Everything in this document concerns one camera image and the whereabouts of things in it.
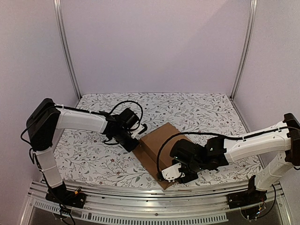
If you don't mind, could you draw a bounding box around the brown cardboard box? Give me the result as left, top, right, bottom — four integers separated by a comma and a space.
132, 122, 189, 181

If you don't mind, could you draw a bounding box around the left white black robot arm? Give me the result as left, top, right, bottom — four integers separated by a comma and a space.
22, 98, 147, 208

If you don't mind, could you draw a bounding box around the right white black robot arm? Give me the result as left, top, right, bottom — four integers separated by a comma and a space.
163, 113, 300, 209

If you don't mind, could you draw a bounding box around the white floral table cloth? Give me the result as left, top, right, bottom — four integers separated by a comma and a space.
54, 93, 262, 189

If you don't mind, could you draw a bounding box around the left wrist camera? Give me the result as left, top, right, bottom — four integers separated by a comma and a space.
131, 123, 148, 139

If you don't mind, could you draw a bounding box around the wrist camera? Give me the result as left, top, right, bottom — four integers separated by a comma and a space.
131, 123, 148, 139
156, 163, 185, 182

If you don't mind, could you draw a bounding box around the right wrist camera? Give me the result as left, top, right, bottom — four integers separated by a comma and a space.
156, 163, 185, 182

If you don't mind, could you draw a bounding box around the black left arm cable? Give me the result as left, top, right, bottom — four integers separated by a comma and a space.
103, 100, 144, 146

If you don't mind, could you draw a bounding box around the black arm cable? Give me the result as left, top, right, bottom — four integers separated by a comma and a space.
103, 100, 144, 146
156, 131, 300, 176

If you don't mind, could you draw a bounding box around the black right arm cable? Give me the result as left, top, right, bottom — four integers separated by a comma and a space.
156, 131, 300, 176

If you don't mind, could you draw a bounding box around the aluminium front rail frame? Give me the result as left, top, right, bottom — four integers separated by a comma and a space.
18, 181, 295, 225

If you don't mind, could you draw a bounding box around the left aluminium corner post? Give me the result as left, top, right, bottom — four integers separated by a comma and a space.
53, 0, 82, 100

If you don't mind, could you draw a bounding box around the aluminium corner post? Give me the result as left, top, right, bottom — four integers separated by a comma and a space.
230, 0, 258, 101
53, 0, 82, 100

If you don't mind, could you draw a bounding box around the right aluminium corner post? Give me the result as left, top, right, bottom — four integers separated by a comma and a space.
230, 0, 258, 101

